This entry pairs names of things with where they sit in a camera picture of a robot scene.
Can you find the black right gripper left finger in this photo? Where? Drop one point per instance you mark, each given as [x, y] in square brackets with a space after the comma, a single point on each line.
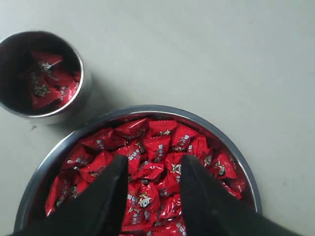
[98, 211]

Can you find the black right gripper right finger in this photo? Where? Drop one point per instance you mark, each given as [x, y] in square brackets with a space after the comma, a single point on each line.
[209, 210]

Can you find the pile of red wrapped candies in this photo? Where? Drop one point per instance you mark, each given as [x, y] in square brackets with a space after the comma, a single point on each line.
[154, 151]

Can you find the stainless steel bowl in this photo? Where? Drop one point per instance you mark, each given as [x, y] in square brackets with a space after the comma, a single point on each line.
[31, 207]

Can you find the stainless steel cup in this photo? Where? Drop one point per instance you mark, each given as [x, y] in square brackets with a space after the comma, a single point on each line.
[16, 60]

